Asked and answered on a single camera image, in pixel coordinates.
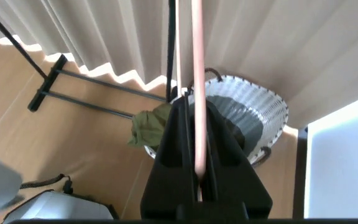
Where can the green garment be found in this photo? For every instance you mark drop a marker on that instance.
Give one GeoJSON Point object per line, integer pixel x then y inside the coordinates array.
{"type": "Point", "coordinates": [148, 127]}

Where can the beige curtain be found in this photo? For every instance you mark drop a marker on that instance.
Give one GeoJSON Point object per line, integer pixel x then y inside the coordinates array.
{"type": "Point", "coordinates": [259, 37]}

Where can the white laundry basket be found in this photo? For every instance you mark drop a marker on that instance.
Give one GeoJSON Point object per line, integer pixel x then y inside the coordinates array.
{"type": "Point", "coordinates": [253, 96]}

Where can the black garment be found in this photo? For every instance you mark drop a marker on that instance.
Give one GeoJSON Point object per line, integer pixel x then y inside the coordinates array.
{"type": "Point", "coordinates": [236, 137]}

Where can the pink clothes hanger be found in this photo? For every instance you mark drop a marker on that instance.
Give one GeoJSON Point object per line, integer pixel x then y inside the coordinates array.
{"type": "Point", "coordinates": [199, 93]}

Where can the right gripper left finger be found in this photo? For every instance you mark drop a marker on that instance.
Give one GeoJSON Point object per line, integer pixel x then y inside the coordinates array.
{"type": "Point", "coordinates": [166, 174]}

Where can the black clothes rack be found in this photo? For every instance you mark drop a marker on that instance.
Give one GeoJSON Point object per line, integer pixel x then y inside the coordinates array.
{"type": "Point", "coordinates": [48, 83]}

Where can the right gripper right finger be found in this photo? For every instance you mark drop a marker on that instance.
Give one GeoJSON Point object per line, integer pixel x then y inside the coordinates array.
{"type": "Point", "coordinates": [228, 174]}

